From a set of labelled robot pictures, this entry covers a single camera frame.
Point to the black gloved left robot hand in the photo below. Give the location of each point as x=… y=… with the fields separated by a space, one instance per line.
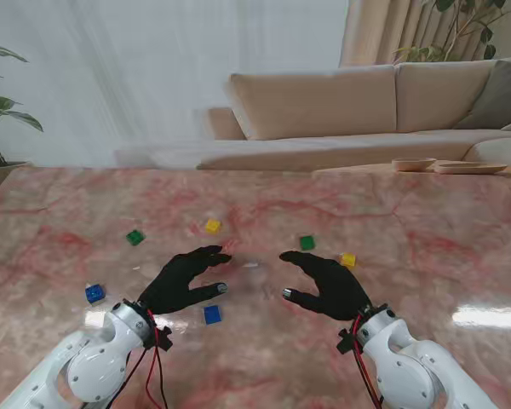
x=170 y=285

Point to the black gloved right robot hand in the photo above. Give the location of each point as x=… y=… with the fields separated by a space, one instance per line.
x=336 y=289

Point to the yellow toy brick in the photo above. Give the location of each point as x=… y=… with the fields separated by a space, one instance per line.
x=348 y=260
x=213 y=226

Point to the blue toy brick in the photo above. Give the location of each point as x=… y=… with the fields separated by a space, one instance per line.
x=95 y=294
x=212 y=315

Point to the green toy brick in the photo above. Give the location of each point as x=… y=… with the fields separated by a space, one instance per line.
x=307 y=243
x=135 y=237

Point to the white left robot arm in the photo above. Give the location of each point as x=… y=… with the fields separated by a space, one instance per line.
x=93 y=366

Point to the white paper scrap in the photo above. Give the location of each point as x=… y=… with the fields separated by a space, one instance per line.
x=250 y=265

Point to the wooden bowl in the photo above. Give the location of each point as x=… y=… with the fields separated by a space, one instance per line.
x=413 y=164

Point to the wooden tray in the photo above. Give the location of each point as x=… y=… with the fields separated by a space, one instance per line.
x=468 y=168

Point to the beige sofa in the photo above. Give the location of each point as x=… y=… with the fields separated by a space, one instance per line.
x=315 y=102

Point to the grey plant pot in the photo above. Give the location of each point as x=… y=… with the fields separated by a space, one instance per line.
x=0 y=174

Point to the broad leaf potted plant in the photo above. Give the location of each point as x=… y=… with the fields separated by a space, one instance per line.
x=25 y=120

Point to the white sheer curtain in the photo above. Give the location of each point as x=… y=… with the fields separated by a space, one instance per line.
x=153 y=64

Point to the grey sofa cushion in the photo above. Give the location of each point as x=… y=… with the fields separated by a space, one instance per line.
x=498 y=93

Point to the beige curtain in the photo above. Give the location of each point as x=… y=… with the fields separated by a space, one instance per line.
x=383 y=34

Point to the tall green leafy plant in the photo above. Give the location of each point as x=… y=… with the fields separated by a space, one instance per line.
x=487 y=35

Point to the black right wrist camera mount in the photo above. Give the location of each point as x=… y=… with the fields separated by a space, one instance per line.
x=347 y=341

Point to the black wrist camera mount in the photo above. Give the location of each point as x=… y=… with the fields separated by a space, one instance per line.
x=347 y=341
x=164 y=338

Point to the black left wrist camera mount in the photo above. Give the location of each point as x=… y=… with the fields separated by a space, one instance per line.
x=164 y=338

